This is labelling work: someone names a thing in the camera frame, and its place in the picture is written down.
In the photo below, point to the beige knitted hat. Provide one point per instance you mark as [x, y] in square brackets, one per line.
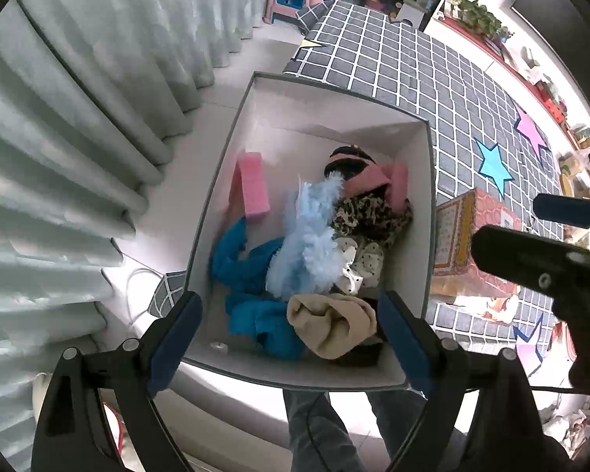
[329, 324]

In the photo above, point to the leopard print scrunchie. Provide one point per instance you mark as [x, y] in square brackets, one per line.
[373, 216]

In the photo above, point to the fox print tissue pack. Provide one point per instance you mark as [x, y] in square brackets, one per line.
[504, 307]

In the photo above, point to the pink sponge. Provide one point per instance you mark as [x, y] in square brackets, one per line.
[399, 184]
[250, 187]

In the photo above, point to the white low cabinet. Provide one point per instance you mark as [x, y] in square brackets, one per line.
[543, 93]

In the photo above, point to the white storage box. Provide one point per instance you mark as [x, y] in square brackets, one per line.
[295, 123]

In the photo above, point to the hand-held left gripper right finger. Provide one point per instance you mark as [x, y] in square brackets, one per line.
[405, 349]

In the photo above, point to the grey checked star blanket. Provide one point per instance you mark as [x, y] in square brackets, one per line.
[423, 83]

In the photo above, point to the cream dotted scrunchie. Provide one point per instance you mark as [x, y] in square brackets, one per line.
[366, 260]

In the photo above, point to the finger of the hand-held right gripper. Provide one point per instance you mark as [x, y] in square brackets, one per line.
[565, 209]
[516, 255]

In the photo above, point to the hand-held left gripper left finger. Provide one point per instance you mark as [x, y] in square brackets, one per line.
[174, 349]

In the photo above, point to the red patterned box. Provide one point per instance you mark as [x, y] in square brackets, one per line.
[462, 236]

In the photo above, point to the pale green curtain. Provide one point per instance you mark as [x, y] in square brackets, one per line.
[78, 132]

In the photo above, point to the person's right leg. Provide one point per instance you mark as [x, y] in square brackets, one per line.
[393, 413]

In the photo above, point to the potted green plant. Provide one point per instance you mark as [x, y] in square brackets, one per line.
[477, 14]

